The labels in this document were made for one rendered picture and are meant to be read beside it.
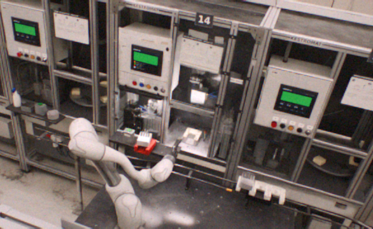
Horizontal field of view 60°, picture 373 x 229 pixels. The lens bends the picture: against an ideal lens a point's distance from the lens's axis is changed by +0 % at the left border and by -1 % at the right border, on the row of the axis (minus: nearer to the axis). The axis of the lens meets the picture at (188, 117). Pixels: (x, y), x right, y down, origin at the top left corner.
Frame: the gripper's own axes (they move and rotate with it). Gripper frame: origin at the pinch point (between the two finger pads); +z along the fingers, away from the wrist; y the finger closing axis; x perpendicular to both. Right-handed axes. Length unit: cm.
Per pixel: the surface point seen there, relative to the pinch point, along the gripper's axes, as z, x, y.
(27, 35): 18, 143, 49
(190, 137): 39.9, 1.3, -19.3
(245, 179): 7, -54, -20
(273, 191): 10, -76, -26
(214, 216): -16, -39, -45
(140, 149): 5.1, 32.9, -20.5
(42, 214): -18, 121, -112
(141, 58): 18, 42, 52
